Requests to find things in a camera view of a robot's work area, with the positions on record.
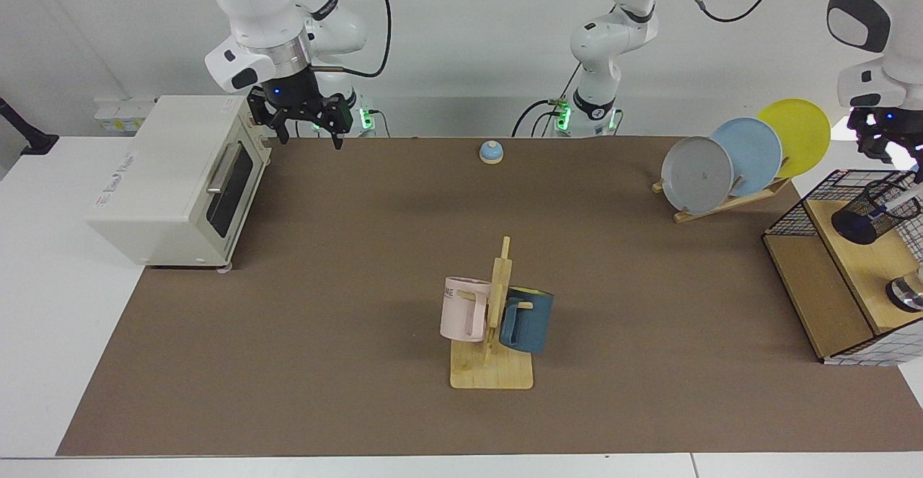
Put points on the grey plate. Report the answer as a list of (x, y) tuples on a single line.
[(696, 175)]

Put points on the blue and white marker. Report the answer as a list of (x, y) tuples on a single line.
[(905, 200)]

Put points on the wooden cup stand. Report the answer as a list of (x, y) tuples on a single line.
[(490, 373)]

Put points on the teal cup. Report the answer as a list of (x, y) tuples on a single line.
[(530, 323)]

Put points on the silver metal lid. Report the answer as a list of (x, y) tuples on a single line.
[(907, 294)]

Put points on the light blue plate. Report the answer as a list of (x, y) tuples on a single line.
[(753, 150)]

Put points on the brown table cloth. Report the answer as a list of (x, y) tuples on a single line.
[(613, 319)]

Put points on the wooden plate rack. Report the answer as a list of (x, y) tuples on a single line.
[(721, 206)]

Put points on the yellow plate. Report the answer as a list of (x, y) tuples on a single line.
[(800, 128)]

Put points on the pale toaster oven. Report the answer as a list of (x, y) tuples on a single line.
[(166, 175)]

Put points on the small blue round knob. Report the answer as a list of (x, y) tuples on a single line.
[(491, 152)]

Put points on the black mesh pen holder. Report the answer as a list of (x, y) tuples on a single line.
[(854, 226)]

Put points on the pink cup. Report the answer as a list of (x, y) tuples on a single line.
[(461, 312)]

